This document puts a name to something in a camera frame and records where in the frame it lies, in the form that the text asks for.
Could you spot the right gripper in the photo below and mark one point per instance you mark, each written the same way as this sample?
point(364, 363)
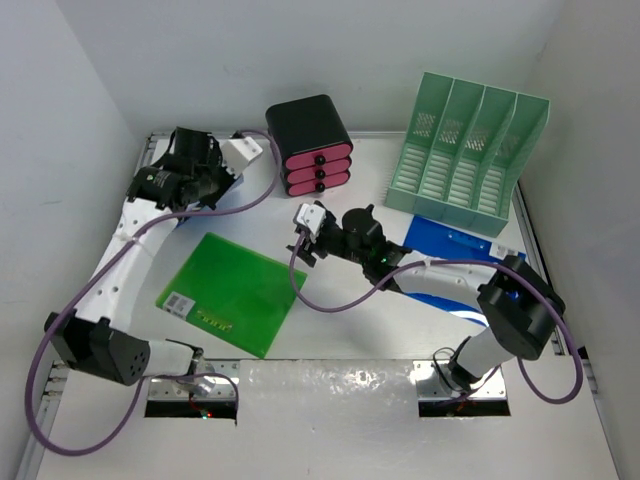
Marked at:
point(306, 249)

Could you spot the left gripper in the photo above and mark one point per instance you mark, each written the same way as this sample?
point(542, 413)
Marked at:
point(215, 160)

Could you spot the dark blue clipboard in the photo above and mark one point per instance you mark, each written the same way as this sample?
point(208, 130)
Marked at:
point(434, 239)

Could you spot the pink bottom drawer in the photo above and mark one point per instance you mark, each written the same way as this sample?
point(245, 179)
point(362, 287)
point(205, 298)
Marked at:
point(317, 185)

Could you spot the pink drawer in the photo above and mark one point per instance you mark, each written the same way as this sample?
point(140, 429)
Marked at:
point(317, 172)
point(309, 158)
point(317, 185)

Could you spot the pink top drawer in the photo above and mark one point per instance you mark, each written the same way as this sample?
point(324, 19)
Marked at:
point(309, 158)

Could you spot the black pink drawer organizer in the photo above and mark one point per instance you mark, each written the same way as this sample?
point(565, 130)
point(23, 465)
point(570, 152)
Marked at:
point(305, 124)

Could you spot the green plastic folder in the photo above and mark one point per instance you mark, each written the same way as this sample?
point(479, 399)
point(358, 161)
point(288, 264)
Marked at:
point(231, 292)

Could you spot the light blue notebook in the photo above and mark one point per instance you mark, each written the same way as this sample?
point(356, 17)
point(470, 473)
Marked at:
point(208, 201)

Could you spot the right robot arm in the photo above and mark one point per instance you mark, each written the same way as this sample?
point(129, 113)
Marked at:
point(520, 308)

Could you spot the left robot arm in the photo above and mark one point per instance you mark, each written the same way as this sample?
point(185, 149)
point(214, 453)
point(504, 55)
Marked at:
point(93, 337)

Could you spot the pink middle drawer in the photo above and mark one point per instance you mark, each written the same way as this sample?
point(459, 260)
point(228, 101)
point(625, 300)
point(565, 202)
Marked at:
point(317, 172)

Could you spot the green file organizer rack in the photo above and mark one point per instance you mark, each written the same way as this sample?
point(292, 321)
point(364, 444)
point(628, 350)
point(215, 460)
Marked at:
point(465, 149)

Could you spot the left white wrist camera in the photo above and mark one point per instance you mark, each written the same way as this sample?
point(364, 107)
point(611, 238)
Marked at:
point(239, 153)

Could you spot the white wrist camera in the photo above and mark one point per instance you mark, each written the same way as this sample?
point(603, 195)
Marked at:
point(239, 153)
point(309, 219)

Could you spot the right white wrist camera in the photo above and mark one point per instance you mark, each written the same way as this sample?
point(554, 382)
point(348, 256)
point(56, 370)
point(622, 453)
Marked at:
point(309, 219)

